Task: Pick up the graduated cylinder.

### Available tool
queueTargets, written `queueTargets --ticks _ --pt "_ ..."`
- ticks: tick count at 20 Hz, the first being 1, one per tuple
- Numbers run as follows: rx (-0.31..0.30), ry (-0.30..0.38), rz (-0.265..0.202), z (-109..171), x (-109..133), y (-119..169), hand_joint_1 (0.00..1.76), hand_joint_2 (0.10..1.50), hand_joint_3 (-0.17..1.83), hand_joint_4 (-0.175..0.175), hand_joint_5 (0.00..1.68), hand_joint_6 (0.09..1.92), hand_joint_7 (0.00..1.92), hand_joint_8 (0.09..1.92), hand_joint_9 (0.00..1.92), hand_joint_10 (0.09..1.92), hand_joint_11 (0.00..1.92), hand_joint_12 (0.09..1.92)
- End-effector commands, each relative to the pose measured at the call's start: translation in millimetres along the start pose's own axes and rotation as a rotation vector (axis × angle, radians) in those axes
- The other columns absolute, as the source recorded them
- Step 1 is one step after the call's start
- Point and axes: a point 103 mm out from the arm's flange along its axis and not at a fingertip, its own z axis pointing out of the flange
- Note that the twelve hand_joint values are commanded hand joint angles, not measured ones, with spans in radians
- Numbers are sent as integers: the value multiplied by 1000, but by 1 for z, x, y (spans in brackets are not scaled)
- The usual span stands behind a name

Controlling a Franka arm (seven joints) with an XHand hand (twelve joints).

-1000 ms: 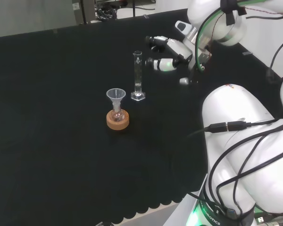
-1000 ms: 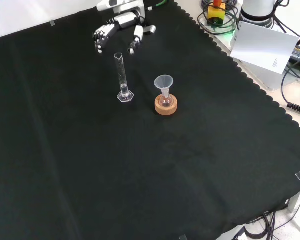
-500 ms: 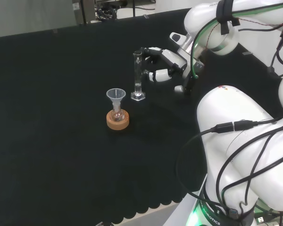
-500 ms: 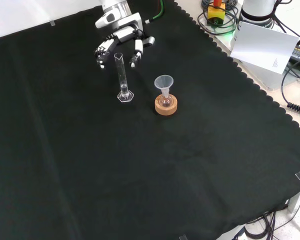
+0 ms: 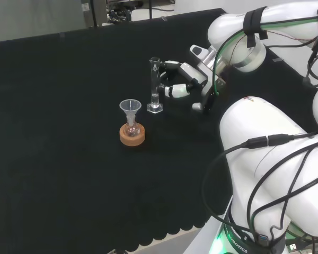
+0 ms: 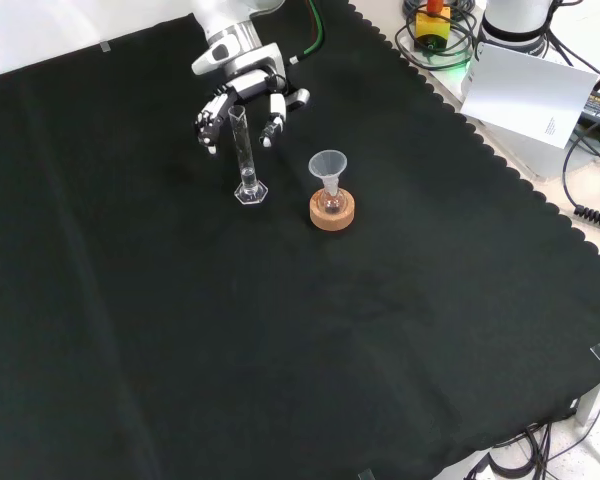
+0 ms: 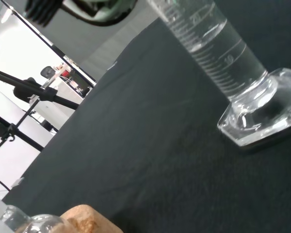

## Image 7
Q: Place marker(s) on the clear cloth clip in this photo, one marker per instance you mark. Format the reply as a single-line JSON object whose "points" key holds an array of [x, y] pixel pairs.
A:
{"points": [[18, 181], [112, 65]]}

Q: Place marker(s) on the black bench cloth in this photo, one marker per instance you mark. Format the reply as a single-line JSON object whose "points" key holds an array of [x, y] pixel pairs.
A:
{"points": [[148, 145]]}

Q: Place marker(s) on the black tripod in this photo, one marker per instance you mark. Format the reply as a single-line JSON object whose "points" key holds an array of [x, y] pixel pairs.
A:
{"points": [[9, 131], [38, 91]]}

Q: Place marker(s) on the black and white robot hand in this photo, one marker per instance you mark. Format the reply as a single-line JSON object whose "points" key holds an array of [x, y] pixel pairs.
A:
{"points": [[38, 9]]}

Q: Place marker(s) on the round-bottom glass flask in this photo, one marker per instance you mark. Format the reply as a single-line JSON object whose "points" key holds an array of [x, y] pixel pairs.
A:
{"points": [[38, 224]]}

